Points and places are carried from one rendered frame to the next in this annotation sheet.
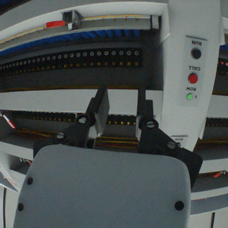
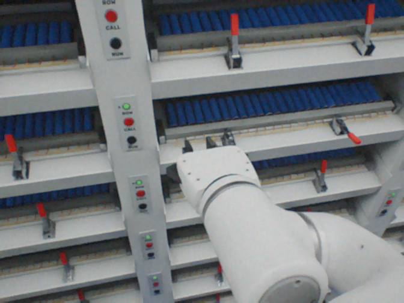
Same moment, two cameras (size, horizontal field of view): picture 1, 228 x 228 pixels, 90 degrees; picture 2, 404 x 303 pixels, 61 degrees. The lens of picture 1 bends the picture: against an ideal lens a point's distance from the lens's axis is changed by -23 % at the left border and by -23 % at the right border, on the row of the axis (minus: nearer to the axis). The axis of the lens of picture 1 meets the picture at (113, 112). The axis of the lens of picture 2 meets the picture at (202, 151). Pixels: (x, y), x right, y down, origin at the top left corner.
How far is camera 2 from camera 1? 0.54 m
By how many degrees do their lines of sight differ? 71
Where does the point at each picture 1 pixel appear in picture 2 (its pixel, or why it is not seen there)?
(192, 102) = (121, 101)
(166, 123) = (142, 73)
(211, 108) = (89, 95)
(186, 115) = (121, 85)
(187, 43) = (140, 144)
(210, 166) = not seen: outside the picture
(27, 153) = not seen: outside the picture
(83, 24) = (221, 130)
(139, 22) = (174, 136)
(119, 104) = (193, 85)
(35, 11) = (258, 153)
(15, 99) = (318, 74)
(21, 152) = not seen: outside the picture
